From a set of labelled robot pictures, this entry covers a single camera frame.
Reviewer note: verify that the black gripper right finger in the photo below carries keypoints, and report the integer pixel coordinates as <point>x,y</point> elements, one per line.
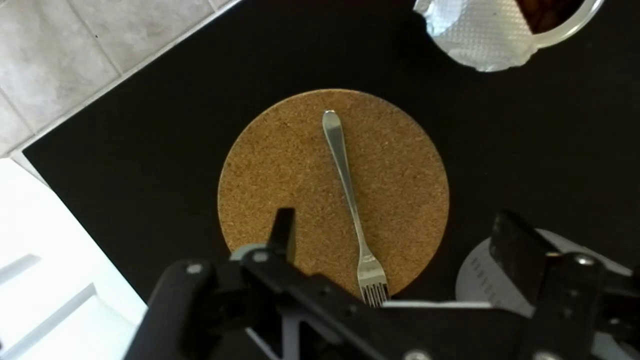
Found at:
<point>527,250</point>

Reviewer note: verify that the round cork mat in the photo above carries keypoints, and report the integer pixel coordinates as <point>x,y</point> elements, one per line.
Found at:
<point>287,166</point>

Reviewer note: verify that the translucent plastic measuring jug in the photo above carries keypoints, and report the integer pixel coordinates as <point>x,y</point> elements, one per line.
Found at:
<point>481,280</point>

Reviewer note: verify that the silver metal fork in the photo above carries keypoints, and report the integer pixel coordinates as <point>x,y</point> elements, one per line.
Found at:
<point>347,180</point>

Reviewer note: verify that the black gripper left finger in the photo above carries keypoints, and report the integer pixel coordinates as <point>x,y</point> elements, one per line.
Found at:
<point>282,232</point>

